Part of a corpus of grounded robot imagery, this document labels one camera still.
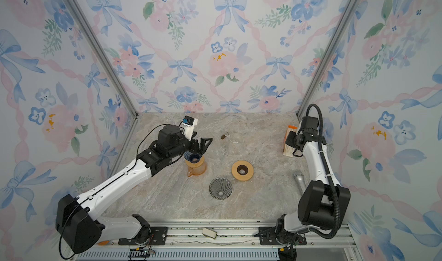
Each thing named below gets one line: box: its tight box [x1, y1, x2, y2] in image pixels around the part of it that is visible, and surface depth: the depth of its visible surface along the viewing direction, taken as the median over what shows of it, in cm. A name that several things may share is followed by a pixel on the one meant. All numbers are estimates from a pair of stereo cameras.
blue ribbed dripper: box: [183, 150, 203, 164], surface depth 90 cm
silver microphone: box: [294, 174, 306, 194], surface depth 90 cm
